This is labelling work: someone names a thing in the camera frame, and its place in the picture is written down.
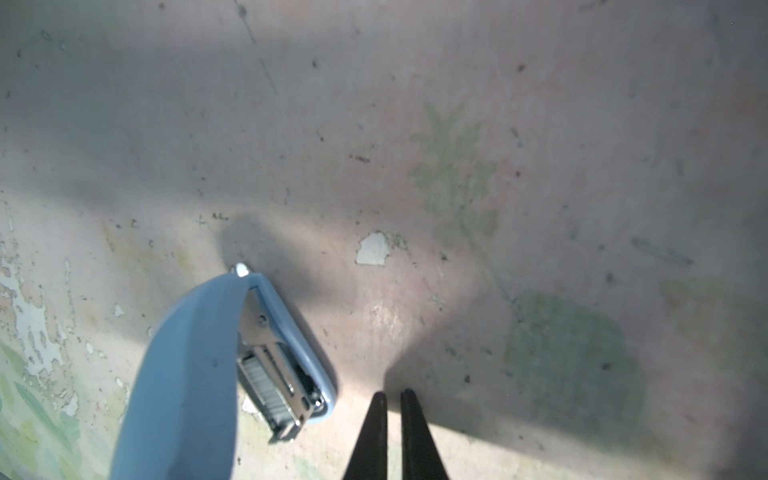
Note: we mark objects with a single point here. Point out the floral table mat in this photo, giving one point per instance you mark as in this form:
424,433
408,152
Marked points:
547,218

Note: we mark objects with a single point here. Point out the blue staple remover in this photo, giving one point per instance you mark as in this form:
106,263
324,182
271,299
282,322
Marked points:
181,419

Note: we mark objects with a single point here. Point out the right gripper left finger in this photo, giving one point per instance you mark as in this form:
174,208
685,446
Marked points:
369,458

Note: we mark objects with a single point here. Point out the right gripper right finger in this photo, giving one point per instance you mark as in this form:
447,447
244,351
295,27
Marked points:
420,456

